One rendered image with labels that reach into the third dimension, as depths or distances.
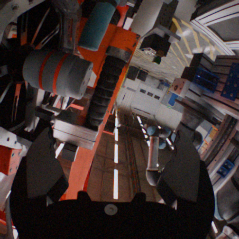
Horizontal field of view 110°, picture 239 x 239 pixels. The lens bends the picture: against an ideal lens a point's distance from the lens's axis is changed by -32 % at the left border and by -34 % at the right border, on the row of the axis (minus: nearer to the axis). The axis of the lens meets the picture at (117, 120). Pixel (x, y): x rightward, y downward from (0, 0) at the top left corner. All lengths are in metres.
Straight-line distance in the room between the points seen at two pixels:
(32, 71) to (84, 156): 0.81
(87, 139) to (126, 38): 0.66
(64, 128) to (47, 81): 0.18
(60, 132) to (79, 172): 0.97
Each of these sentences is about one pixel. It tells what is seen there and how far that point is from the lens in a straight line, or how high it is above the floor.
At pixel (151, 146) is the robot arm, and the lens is 0.99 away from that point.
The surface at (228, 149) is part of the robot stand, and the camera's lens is 0.66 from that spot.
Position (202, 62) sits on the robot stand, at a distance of 0.71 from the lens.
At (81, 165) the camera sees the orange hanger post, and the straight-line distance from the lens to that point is 1.13.
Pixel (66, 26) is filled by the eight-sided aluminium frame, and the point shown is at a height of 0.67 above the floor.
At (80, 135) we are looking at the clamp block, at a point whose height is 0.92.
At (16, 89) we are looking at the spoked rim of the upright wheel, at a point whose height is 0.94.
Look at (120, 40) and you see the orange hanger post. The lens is 0.79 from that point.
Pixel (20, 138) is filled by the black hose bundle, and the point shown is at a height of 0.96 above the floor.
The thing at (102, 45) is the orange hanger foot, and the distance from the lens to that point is 0.79.
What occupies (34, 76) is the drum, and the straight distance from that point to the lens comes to 0.40.
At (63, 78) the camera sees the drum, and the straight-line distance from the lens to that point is 0.35.
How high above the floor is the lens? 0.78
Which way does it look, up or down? 21 degrees up
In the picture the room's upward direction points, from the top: 157 degrees counter-clockwise
